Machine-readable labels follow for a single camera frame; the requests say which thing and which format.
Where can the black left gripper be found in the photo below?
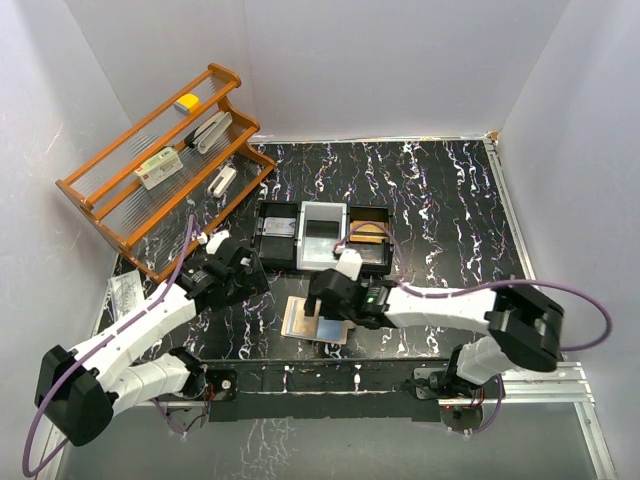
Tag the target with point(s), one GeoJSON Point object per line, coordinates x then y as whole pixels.
{"type": "Point", "coordinates": [253, 284]}

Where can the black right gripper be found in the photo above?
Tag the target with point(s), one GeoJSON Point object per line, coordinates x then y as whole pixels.
{"type": "Point", "coordinates": [327, 311]}

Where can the beige leather card holder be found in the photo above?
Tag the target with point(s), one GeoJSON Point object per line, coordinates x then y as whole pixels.
{"type": "Point", "coordinates": [314, 328]}

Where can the gold card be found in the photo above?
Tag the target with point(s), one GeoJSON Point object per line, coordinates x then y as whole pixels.
{"type": "Point", "coordinates": [368, 233]}

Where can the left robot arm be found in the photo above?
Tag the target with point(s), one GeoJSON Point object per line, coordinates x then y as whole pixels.
{"type": "Point", "coordinates": [82, 389]}

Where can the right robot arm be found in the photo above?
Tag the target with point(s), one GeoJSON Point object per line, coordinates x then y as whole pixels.
{"type": "Point", "coordinates": [518, 325]}

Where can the silver card in left tray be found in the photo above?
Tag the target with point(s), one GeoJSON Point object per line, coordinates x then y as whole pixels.
{"type": "Point", "coordinates": [279, 227]}

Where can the grey card in right tray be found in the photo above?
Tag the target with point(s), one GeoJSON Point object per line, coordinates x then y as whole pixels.
{"type": "Point", "coordinates": [372, 254]}

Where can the black left tray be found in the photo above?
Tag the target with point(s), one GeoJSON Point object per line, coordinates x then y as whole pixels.
{"type": "Point", "coordinates": [276, 253]}

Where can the black tray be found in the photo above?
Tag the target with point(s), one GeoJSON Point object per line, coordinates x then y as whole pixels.
{"type": "Point", "coordinates": [276, 253]}
{"type": "Point", "coordinates": [375, 215]}

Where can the white tray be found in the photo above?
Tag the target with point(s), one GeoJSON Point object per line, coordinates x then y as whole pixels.
{"type": "Point", "coordinates": [321, 226]}

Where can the small white stapler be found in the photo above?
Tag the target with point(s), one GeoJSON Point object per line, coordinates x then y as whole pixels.
{"type": "Point", "coordinates": [222, 181]}

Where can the black right tray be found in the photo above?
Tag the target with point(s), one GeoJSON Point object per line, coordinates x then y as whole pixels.
{"type": "Point", "coordinates": [375, 215]}

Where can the white printed paper sheet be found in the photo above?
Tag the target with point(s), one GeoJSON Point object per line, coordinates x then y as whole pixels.
{"type": "Point", "coordinates": [126, 293]}

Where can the orange wooden shelf rack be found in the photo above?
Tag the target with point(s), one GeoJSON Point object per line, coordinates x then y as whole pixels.
{"type": "Point", "coordinates": [191, 156]}

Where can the white staples box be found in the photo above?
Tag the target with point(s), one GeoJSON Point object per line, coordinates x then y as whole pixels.
{"type": "Point", "coordinates": [159, 167]}

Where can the white black stapler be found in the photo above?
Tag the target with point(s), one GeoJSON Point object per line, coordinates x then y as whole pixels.
{"type": "Point", "coordinates": [206, 135]}

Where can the yellow white tape measure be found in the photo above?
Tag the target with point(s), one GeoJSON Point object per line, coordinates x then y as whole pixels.
{"type": "Point", "coordinates": [187, 104]}

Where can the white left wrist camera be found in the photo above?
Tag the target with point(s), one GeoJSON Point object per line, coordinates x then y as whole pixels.
{"type": "Point", "coordinates": [215, 241]}

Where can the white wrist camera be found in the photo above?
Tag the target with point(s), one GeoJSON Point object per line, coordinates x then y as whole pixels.
{"type": "Point", "coordinates": [215, 241]}
{"type": "Point", "coordinates": [349, 264]}

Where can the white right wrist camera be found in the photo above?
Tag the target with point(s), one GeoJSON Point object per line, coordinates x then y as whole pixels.
{"type": "Point", "coordinates": [349, 264]}

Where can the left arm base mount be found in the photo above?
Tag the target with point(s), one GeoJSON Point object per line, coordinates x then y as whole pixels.
{"type": "Point", "coordinates": [212, 385]}

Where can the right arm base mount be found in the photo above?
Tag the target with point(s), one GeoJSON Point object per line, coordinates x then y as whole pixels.
{"type": "Point", "coordinates": [436, 384]}

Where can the aluminium frame rail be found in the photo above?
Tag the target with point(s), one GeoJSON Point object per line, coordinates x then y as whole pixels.
{"type": "Point", "coordinates": [371, 389]}

